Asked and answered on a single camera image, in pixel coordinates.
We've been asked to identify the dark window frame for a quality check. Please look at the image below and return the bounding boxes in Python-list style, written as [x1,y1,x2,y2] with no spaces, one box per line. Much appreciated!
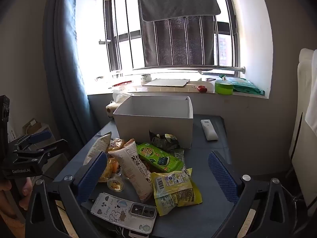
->
[103,0,242,75]

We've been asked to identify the white cardboard box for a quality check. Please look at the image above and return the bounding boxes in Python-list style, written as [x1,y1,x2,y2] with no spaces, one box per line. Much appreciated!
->
[113,95,194,149]

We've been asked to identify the black yellow snack packet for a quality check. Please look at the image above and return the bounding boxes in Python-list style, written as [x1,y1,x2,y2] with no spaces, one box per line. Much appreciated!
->
[149,129,181,152]

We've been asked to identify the small jelly cup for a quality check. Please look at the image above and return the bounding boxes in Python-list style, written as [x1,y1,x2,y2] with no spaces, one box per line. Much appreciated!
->
[107,178,125,192]

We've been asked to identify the smartphone with cartoon case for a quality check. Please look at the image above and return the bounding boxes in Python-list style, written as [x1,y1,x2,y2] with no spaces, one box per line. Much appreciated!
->
[90,192,158,234]

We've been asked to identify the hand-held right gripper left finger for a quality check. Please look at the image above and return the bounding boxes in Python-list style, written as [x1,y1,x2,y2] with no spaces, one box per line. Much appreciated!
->
[25,151,108,238]

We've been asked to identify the blue curtain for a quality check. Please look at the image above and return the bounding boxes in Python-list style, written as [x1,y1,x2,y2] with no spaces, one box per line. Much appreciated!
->
[43,0,90,152]

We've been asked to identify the tissue box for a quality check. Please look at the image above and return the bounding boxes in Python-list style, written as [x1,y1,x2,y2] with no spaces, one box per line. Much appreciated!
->
[106,89,133,118]

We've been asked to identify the cardboard sheet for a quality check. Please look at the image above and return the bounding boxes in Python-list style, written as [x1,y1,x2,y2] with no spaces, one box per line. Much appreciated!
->
[142,79,191,87]

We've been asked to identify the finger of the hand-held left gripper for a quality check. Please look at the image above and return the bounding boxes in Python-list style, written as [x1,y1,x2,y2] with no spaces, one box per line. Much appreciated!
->
[10,131,52,152]
[15,139,69,166]

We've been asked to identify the white remote control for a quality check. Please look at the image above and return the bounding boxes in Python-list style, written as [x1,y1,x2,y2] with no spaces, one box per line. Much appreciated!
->
[201,119,219,141]

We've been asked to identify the small green snack packet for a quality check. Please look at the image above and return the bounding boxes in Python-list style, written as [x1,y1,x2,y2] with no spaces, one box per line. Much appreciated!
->
[173,149,186,164]

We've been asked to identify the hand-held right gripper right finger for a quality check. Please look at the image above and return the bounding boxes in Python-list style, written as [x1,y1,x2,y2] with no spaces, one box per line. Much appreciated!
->
[207,151,296,238]

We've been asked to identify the grey towel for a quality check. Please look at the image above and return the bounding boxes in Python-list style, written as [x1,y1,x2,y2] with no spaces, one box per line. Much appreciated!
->
[137,0,221,67]

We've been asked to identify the red beaded pen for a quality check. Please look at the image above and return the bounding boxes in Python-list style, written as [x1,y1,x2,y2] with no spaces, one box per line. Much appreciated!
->
[108,80,133,89]

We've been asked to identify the metal window guard rail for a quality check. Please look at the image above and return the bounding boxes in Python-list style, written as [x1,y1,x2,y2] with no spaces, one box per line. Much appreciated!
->
[87,0,245,74]

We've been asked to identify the green seaweed packet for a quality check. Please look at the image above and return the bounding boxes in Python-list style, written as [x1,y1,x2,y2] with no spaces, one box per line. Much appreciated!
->
[137,142,185,172]

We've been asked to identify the person's left hand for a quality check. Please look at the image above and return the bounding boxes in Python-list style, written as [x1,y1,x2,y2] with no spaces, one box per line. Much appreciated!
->
[0,178,34,212]

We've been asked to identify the small cardboard box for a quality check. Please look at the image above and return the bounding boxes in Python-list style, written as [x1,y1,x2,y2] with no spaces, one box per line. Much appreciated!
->
[22,118,52,139]

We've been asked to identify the beige chip packet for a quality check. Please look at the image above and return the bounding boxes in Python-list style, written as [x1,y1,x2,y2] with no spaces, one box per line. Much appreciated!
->
[83,132,112,165]

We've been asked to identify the green wipes pack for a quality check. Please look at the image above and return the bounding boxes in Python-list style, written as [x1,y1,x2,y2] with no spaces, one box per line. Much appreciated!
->
[224,76,265,95]

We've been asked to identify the yellow-green snack packet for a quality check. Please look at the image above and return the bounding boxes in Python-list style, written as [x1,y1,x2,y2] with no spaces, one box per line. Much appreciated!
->
[150,168,202,217]

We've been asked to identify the white noodle packet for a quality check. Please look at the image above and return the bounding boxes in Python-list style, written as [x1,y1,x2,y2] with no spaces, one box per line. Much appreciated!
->
[109,141,154,202]

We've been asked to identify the green round container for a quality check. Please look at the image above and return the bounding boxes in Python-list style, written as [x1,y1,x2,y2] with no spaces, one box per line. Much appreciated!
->
[214,80,234,95]

